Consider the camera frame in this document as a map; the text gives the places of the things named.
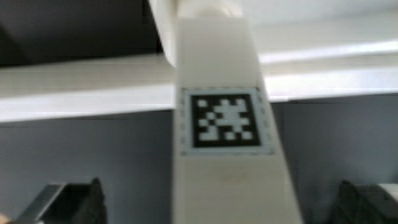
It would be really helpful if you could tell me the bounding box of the white desk top panel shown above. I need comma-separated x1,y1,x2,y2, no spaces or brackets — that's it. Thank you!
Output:
0,0,398,123

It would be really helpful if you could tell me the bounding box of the white leg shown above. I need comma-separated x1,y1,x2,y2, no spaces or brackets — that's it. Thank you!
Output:
171,5,303,224

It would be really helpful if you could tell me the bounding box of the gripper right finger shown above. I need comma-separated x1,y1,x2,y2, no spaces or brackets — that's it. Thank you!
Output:
330,180,398,224

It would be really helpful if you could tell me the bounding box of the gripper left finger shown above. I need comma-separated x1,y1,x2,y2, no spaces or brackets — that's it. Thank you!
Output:
12,178,108,224

